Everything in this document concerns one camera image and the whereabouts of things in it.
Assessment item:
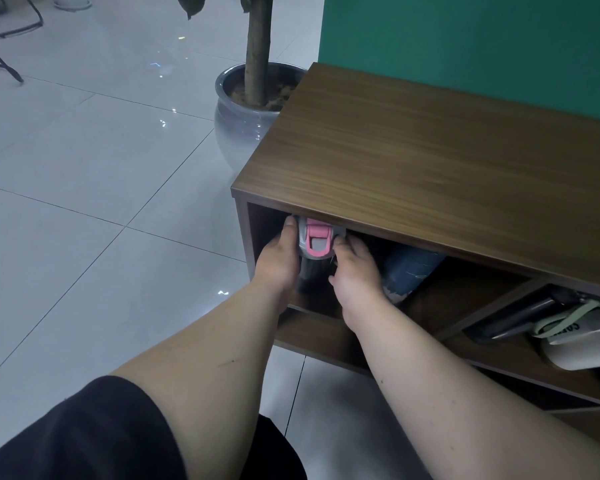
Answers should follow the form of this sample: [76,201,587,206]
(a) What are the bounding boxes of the person's right hand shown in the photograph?
[328,234,395,333]

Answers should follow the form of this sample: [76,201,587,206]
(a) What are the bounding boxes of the person's left hand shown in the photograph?
[252,215,301,313]

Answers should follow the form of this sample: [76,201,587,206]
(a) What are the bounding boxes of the pink and grey lidded bottle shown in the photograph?
[292,215,347,298]

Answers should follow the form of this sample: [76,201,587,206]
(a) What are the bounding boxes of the person's left forearm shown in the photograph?
[111,281,301,480]

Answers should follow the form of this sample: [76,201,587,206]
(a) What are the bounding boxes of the person's right forearm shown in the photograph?
[347,301,600,480]

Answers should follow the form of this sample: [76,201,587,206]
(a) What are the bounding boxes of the brown wooden shelf cabinet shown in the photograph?
[230,62,600,450]

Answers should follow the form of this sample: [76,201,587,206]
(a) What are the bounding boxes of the grey ceramic plant pot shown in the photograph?
[214,62,308,181]

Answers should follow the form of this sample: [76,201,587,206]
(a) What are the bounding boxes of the potted tree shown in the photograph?
[177,0,277,107]

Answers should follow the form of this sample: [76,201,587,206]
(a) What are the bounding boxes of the person's black clothing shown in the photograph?
[0,376,308,480]

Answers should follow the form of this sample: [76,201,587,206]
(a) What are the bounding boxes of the black chair base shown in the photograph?
[0,0,45,39]

